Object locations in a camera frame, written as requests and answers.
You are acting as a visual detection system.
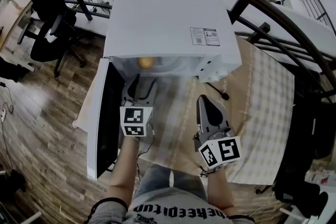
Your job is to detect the thin black cable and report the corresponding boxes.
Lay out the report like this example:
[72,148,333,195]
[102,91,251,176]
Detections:
[134,123,156,192]

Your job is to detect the black hanging jacket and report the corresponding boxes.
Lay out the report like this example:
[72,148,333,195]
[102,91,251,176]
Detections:
[272,102,329,218]

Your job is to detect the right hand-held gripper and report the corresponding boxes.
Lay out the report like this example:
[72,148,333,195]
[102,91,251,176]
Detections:
[193,95,242,172]

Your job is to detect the beige checkered tablecloth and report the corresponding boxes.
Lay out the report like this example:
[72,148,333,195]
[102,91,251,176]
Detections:
[115,35,296,185]

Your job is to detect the curved black railing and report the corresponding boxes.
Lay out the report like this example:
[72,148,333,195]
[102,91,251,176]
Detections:
[47,0,336,103]

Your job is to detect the orange round fruit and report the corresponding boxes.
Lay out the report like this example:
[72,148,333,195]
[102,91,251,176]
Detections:
[137,57,155,71]

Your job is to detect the person's grey printed shirt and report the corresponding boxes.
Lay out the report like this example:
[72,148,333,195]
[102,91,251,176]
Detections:
[83,187,257,224]

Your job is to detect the person's blue jeans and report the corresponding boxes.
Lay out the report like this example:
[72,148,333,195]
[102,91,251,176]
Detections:
[133,164,208,202]

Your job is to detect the black office chair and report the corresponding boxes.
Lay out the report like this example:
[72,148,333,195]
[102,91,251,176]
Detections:
[17,0,88,78]

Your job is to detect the person's right forearm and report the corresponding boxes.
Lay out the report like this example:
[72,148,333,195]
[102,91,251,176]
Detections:
[206,166,236,217]

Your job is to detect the person's left forearm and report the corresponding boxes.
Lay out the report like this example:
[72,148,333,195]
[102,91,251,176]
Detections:
[106,135,140,208]

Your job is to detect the black power plug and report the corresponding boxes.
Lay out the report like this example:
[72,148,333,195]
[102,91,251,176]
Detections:
[207,82,230,101]

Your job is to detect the white microwave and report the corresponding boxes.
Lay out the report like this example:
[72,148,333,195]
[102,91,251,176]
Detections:
[73,0,243,181]

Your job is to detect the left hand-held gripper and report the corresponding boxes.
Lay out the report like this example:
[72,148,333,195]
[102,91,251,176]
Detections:
[119,73,158,137]

